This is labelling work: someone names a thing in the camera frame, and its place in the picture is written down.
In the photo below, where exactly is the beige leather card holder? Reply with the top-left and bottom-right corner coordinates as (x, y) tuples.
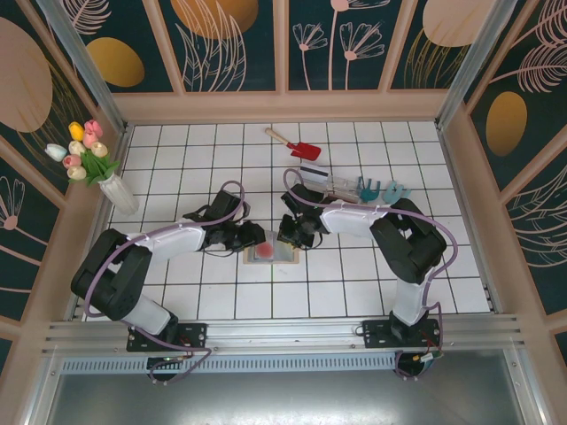
(242, 229), (301, 267)

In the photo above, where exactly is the white card with magnetic stripe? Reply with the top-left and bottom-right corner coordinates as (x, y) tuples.
(299, 163), (330, 186)

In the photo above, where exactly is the clear acrylic organizer box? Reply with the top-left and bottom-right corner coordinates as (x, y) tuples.
(296, 163), (362, 207)

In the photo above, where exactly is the light blue toy rake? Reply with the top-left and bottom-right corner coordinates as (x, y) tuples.
(381, 180), (412, 205)

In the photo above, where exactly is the white ribbed vase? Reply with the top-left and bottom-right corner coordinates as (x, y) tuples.
(97, 173), (141, 217)

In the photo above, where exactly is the artificial tulip bouquet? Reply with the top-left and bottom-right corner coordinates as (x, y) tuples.
(43, 119), (120, 187)

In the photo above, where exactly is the red toy shovel wooden handle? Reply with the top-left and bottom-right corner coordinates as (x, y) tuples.
(264, 127), (322, 161)

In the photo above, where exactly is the aluminium mounting rail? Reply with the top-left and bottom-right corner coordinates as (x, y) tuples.
(42, 313), (526, 360)

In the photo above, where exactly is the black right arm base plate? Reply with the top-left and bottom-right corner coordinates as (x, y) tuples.
(361, 317), (444, 350)

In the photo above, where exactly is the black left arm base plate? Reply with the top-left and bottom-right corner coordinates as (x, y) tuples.
(126, 321), (209, 353)

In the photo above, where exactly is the grey slotted cable duct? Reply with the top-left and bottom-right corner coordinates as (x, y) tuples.
(59, 352), (400, 375)

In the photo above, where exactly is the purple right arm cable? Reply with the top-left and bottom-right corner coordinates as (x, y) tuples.
(282, 166), (460, 382)

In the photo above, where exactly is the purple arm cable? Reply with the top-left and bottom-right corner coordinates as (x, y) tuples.
(83, 180), (214, 386)
(282, 166), (460, 382)

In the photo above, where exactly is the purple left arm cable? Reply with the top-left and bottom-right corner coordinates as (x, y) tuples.
(83, 180), (214, 386)

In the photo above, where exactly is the aluminium frame post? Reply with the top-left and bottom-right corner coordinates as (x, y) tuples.
(433, 0), (515, 129)
(35, 0), (132, 134)

